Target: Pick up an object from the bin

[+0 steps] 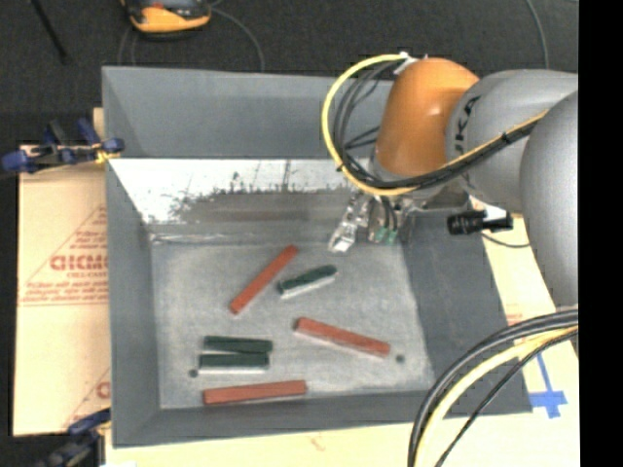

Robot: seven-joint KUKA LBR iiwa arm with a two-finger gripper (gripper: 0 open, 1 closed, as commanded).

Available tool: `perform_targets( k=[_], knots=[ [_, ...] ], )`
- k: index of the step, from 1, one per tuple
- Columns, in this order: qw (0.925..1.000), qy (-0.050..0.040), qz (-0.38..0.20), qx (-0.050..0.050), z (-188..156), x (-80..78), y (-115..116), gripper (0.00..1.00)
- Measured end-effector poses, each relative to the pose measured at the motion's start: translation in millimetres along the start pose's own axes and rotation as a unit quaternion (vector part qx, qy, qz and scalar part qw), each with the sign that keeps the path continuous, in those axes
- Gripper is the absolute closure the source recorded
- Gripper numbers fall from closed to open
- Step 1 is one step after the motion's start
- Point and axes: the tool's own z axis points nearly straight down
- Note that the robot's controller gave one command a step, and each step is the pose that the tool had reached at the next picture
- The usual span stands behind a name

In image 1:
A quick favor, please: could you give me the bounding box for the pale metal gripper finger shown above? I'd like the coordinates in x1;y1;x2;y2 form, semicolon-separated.
342;196;367;231
326;222;359;256

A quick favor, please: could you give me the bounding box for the dark green flat block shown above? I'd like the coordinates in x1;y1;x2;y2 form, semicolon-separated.
202;335;275;355
275;264;339;302
196;352;271;376

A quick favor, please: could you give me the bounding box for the red-brown flat block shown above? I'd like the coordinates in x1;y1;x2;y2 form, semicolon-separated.
291;315;392;360
228;243;300;316
201;378;310;407

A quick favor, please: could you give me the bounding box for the grey metal bin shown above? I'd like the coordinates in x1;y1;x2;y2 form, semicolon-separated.
100;65;532;448

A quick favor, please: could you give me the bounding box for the brown cardboard board red print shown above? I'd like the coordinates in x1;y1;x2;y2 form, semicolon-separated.
11;107;114;438

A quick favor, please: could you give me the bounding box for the black cylinder on white bracket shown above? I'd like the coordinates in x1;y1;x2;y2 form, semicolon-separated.
446;207;515;236

